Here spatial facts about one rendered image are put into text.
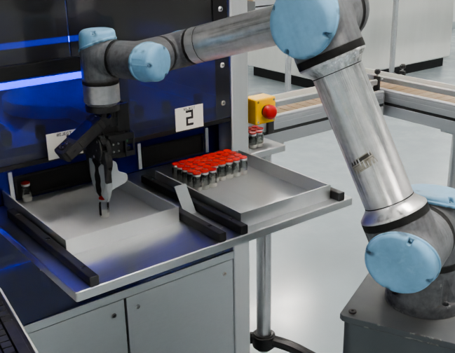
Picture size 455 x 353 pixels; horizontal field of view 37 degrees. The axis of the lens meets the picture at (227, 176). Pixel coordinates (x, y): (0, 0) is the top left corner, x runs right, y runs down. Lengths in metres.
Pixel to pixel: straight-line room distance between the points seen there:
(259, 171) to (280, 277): 1.39
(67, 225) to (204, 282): 0.57
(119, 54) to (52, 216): 0.42
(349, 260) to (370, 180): 2.14
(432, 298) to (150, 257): 0.53
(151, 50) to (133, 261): 0.40
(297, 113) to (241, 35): 0.84
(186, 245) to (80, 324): 0.50
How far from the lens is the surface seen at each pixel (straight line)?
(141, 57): 1.33
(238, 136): 1.87
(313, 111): 2.19
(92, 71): 1.41
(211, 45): 1.38
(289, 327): 2.75
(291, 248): 3.35
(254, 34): 1.33
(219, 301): 2.02
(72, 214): 1.56
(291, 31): 1.11
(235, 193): 1.62
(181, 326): 1.97
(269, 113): 1.87
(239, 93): 1.84
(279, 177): 1.72
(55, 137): 1.58
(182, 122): 1.74
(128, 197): 1.63
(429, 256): 1.14
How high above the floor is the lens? 1.48
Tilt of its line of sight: 20 degrees down
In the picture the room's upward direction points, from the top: 1 degrees counter-clockwise
